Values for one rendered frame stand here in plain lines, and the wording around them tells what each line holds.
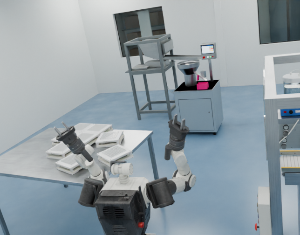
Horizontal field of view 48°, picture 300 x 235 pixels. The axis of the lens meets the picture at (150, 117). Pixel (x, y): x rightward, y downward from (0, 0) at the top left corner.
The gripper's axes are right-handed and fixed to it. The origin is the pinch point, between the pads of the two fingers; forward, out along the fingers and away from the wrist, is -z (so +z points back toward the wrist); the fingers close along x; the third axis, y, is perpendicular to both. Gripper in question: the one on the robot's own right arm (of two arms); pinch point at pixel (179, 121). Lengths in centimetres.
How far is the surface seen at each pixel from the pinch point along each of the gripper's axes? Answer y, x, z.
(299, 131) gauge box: 88, -39, 40
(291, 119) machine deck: 87, -31, 33
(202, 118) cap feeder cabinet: 244, 132, 228
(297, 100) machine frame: 35, -43, -18
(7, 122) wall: 57, 433, 309
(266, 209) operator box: 10, -55, 34
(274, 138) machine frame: 27.0, -41.2, 2.9
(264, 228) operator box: 8, -58, 45
